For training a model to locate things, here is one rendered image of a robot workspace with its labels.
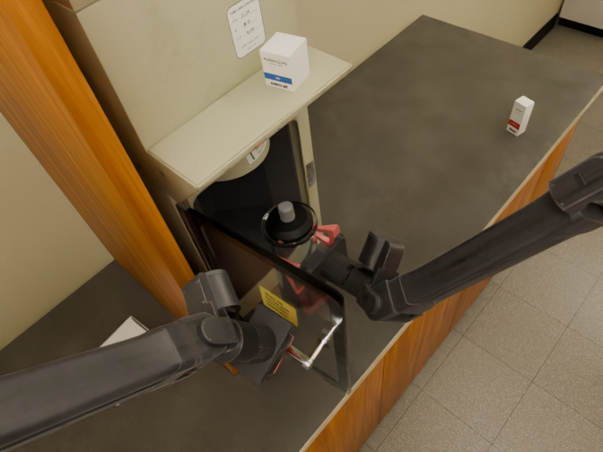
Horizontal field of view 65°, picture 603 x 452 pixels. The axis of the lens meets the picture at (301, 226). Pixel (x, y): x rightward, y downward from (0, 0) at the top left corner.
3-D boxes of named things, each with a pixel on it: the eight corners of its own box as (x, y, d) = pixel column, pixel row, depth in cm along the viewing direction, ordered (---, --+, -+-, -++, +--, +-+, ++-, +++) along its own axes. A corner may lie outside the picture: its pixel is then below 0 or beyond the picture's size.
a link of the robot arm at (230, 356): (209, 370, 61) (246, 350, 60) (192, 323, 63) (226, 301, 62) (236, 369, 67) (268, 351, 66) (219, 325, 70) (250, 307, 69)
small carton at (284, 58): (266, 85, 72) (258, 49, 67) (282, 66, 75) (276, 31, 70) (293, 92, 70) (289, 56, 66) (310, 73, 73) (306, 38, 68)
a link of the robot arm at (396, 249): (371, 317, 76) (408, 320, 81) (398, 254, 74) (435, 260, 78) (333, 283, 86) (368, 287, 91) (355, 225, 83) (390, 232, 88)
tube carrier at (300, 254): (270, 290, 106) (249, 228, 90) (301, 257, 111) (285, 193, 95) (307, 314, 101) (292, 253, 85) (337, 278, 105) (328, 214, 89)
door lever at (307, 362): (286, 320, 84) (284, 314, 82) (330, 349, 80) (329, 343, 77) (267, 344, 81) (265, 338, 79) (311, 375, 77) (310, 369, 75)
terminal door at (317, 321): (238, 316, 107) (184, 204, 76) (352, 394, 94) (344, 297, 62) (236, 318, 107) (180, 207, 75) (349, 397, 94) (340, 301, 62)
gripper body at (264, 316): (232, 360, 74) (206, 360, 68) (265, 304, 75) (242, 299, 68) (263, 385, 71) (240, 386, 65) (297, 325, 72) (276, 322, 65)
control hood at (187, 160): (167, 196, 74) (144, 151, 66) (306, 90, 87) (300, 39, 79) (214, 233, 69) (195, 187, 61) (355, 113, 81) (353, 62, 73)
